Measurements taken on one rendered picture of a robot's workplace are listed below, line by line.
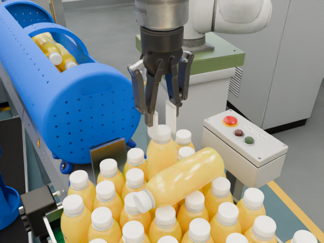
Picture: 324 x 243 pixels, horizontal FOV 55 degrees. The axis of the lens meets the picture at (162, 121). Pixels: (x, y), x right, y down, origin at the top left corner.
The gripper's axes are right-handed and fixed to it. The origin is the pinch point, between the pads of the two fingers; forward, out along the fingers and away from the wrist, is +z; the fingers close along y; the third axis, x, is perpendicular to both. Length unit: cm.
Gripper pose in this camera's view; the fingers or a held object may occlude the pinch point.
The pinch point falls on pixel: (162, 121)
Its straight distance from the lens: 64.9
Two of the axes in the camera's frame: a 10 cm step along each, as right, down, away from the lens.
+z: 0.0, 8.2, 5.7
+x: 5.4, 4.8, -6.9
